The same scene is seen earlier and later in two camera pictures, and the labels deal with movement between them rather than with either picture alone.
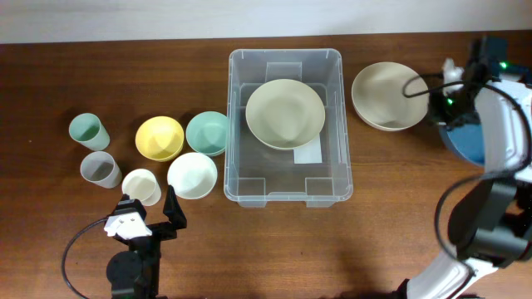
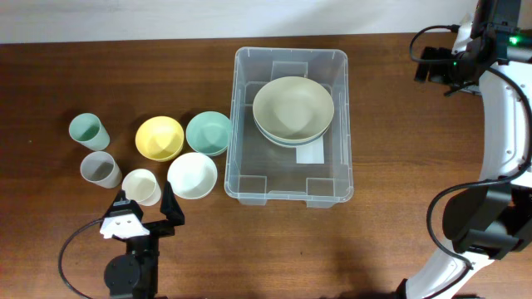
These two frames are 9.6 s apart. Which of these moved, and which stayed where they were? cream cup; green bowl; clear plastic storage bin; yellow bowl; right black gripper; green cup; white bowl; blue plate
Moved: right black gripper; blue plate
Stayed: clear plastic storage bin; white bowl; green cup; yellow bowl; green bowl; cream cup
